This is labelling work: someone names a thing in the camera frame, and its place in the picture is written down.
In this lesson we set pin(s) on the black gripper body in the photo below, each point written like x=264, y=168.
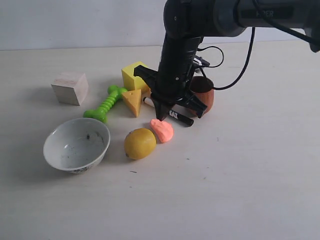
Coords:
x=170, y=84

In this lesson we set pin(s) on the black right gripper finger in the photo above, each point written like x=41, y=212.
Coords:
x=158, y=109

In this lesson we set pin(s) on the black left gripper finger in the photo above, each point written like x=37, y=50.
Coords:
x=165, y=110

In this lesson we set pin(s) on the orange soft putty piece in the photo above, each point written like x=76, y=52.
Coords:
x=163, y=130

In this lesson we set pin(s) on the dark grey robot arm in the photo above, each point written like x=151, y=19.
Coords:
x=188, y=22

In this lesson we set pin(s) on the orange cheese wedge toy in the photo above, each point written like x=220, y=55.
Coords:
x=133, y=100

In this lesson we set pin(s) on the black white marker pen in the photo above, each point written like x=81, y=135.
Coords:
x=172, y=113

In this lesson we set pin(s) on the brown wooden cup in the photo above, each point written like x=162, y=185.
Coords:
x=202, y=87

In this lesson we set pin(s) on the yellow foam cube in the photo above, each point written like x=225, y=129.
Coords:
x=131, y=82

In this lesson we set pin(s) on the yellow lemon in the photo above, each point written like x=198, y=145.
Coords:
x=139, y=143

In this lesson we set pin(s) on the green plastic bone toy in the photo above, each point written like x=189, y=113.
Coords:
x=115, y=93

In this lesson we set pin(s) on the light wooden cube block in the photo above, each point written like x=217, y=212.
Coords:
x=71, y=87

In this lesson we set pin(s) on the white ceramic bowl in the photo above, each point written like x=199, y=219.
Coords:
x=77, y=145

